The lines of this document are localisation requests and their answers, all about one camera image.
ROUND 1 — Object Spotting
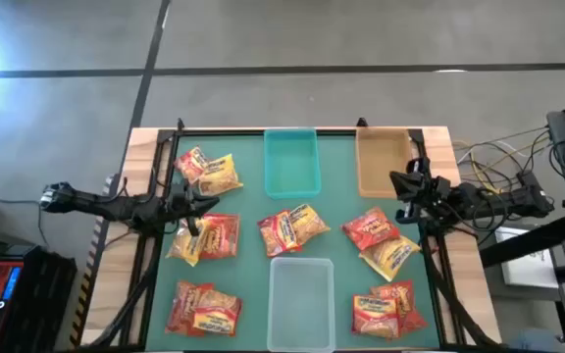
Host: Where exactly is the white paper sheet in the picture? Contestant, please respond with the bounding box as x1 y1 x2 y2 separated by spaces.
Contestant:
493 226 561 289

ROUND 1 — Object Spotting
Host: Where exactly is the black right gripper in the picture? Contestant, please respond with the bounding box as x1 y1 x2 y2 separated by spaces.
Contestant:
388 170 453 226

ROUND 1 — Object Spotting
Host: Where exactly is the grey floor cable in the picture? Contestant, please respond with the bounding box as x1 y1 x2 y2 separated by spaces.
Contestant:
0 164 51 249

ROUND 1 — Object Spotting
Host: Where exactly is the red spicy ramen pack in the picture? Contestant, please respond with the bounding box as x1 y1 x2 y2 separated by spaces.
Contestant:
370 279 430 335
340 206 402 252
164 279 215 338
198 212 241 260

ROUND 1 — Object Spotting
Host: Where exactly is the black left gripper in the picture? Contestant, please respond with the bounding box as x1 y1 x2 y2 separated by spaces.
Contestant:
162 188 221 238

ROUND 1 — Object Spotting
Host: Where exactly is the black metal table frame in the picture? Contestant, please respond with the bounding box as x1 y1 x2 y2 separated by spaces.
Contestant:
78 117 504 352

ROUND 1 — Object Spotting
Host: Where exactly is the black plastic crate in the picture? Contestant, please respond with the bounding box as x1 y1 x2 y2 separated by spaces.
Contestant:
0 244 78 352

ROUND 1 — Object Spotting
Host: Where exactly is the green table mat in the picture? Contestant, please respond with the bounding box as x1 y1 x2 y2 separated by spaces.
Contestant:
144 134 441 350

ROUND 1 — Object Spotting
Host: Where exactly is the brown plastic bin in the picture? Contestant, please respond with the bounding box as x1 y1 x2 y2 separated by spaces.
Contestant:
354 126 414 199

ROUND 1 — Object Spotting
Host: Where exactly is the clear plastic bin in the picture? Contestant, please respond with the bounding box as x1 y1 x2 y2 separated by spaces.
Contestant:
266 256 337 353

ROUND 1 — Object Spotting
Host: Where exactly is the yellow black hazard strip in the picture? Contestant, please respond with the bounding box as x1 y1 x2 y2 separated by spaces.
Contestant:
68 174 117 350

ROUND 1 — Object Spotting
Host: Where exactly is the teal plastic bin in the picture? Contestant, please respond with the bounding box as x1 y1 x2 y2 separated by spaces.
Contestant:
263 127 323 201

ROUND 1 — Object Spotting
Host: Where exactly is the yellow cable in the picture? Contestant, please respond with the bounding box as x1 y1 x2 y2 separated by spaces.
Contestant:
467 136 551 195

